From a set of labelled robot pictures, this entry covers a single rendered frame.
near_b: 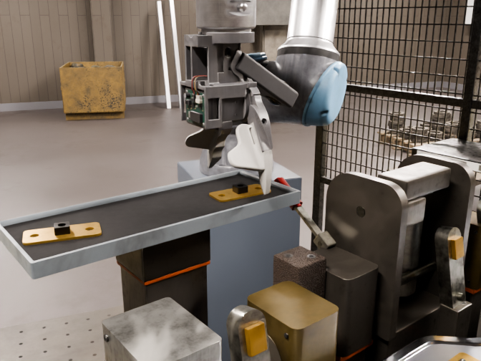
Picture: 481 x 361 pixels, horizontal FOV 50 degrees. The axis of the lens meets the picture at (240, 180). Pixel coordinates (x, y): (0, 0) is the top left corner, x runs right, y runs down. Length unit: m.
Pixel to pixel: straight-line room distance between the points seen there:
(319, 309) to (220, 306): 0.47
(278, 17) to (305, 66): 5.99
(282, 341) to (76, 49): 8.54
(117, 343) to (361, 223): 0.38
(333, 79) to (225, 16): 0.33
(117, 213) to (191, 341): 0.24
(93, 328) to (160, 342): 0.82
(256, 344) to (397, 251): 0.25
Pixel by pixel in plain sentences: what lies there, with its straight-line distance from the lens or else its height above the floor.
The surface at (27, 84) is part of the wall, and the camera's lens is 9.04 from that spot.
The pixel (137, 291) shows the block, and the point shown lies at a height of 1.06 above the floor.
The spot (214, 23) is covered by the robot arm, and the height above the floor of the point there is 1.39.
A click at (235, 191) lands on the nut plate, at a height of 1.17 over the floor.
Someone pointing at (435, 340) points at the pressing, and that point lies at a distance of 0.74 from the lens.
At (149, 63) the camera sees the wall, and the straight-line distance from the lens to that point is 9.19.
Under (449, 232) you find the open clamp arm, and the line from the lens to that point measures 0.81.
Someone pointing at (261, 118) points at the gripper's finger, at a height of 1.28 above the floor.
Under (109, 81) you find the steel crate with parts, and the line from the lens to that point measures 7.72.
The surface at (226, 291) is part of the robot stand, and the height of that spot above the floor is 0.88.
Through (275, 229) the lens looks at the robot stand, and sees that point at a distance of 1.03.
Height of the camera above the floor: 1.40
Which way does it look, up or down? 17 degrees down
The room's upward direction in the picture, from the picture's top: straight up
